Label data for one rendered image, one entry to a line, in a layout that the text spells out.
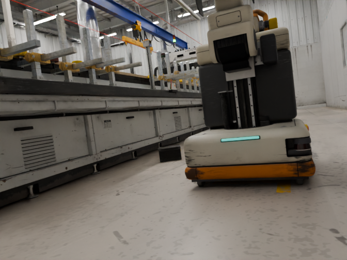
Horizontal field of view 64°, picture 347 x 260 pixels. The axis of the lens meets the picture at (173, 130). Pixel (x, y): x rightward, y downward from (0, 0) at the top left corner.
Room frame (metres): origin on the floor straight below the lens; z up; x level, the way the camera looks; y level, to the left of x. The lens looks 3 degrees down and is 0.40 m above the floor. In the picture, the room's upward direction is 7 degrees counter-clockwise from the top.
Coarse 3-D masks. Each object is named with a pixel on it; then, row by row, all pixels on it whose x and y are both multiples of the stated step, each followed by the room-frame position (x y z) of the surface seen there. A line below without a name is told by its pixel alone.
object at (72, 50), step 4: (68, 48) 1.56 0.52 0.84; (72, 48) 1.55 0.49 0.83; (76, 48) 1.57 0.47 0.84; (52, 52) 1.60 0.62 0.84; (56, 52) 1.59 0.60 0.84; (60, 52) 1.58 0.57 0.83; (64, 52) 1.57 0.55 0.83; (68, 52) 1.56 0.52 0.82; (72, 52) 1.55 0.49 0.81; (76, 52) 1.57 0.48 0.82; (44, 56) 1.63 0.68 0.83; (48, 56) 1.62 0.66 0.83; (52, 56) 1.61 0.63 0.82; (56, 56) 1.60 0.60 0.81; (60, 56) 1.61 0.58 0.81; (24, 60) 1.69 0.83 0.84; (44, 60) 1.65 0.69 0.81; (20, 64) 1.70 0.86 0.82; (24, 64) 1.69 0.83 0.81; (28, 64) 1.70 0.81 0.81
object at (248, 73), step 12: (240, 36) 1.36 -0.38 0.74; (264, 36) 1.44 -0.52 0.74; (216, 48) 1.41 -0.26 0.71; (228, 48) 1.38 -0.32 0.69; (240, 48) 1.36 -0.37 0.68; (264, 48) 1.45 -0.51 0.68; (276, 48) 1.44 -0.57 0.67; (228, 60) 1.43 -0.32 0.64; (240, 60) 1.43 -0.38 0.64; (252, 60) 1.53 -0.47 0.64; (264, 60) 1.45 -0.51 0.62; (276, 60) 1.43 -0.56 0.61; (228, 72) 1.55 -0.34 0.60; (240, 72) 1.56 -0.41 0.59; (252, 72) 1.54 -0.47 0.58
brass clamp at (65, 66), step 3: (60, 63) 1.82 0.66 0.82; (63, 63) 1.81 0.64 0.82; (66, 63) 1.82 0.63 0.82; (69, 63) 1.85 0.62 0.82; (72, 63) 1.87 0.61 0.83; (60, 66) 1.82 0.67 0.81; (63, 66) 1.81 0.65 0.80; (66, 66) 1.81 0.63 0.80; (69, 66) 1.84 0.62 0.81; (72, 66) 1.87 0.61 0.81; (60, 69) 1.82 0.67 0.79; (63, 69) 1.81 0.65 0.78; (66, 69) 1.83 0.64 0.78; (69, 69) 1.84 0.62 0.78; (72, 69) 1.86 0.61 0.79; (75, 69) 1.89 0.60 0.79; (78, 69) 1.92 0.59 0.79
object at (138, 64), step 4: (128, 64) 2.28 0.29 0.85; (132, 64) 2.27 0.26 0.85; (136, 64) 2.25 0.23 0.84; (140, 64) 2.24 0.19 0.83; (116, 68) 2.32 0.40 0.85; (120, 68) 2.31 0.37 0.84; (124, 68) 2.29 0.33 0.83; (128, 68) 2.30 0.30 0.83; (96, 72) 2.40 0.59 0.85; (100, 72) 2.39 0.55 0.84; (104, 72) 2.37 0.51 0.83
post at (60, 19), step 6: (60, 18) 1.84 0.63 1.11; (60, 24) 1.83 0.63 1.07; (60, 30) 1.84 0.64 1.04; (60, 36) 1.84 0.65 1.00; (66, 36) 1.86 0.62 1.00; (60, 42) 1.84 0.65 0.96; (66, 42) 1.86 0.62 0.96; (60, 48) 1.84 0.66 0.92; (66, 60) 1.83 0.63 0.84; (66, 72) 1.84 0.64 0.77; (66, 78) 1.84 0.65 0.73; (72, 78) 1.86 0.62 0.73
